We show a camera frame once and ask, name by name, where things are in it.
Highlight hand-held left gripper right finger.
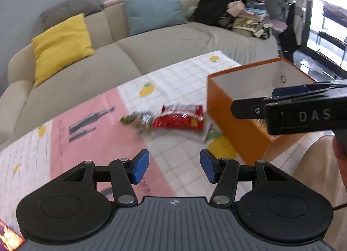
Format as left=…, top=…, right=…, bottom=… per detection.
left=200, top=148, right=289, bottom=205

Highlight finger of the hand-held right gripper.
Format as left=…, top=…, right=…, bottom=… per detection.
left=272, top=79, right=347, bottom=97
left=231, top=96, right=272, bottom=119

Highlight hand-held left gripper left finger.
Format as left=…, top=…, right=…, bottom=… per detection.
left=61, top=149, right=150, bottom=205

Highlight orange cardboard box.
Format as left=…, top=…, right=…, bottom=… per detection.
left=207, top=57, right=318, bottom=165

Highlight red snack bag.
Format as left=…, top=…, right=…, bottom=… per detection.
left=151, top=104, right=204, bottom=132

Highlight white green snack packet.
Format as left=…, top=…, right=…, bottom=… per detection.
left=202, top=123, right=224, bottom=142

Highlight papers on floor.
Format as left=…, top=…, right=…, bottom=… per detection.
left=298, top=57, right=324, bottom=74

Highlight black hanging garment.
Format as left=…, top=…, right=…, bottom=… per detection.
left=279, top=5, right=303, bottom=59

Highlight printed tote bag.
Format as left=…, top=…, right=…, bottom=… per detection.
left=233, top=19, right=272, bottom=40

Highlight stack of books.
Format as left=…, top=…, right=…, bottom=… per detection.
left=239, top=7, right=267, bottom=21

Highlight glass balcony door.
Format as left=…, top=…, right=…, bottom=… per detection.
left=306, top=0, right=347, bottom=71

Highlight beige folded clothing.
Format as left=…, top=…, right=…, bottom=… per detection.
left=226, top=0, right=246, bottom=17

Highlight beige sofa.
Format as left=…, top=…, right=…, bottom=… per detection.
left=0, top=0, right=280, bottom=149

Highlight black backpack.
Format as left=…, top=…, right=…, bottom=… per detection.
left=195, top=0, right=247, bottom=27

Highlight blue pillow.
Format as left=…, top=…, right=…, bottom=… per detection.
left=120, top=0, right=189, bottom=36

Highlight yellow pillow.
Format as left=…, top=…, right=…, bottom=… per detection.
left=32, top=13, right=95, bottom=87

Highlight smartphone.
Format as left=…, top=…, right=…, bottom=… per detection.
left=0, top=220, right=26, bottom=251

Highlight grey pillow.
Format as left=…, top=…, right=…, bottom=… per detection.
left=41, top=0, right=105, bottom=31

